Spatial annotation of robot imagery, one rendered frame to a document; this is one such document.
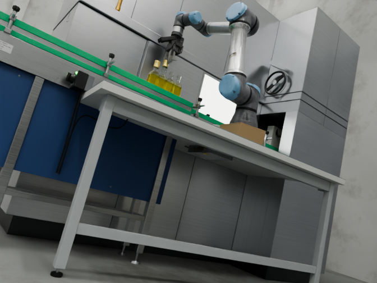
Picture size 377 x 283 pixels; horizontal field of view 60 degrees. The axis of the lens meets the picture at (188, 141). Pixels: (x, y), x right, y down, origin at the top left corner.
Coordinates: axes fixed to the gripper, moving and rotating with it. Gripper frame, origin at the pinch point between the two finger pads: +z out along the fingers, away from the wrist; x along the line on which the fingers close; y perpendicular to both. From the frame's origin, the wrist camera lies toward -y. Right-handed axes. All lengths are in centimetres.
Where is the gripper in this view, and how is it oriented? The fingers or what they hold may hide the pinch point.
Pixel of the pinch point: (166, 62)
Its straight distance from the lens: 212.0
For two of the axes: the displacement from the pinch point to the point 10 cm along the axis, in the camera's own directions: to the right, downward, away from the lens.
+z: -2.4, 9.5, -1.8
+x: -5.9, 0.1, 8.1
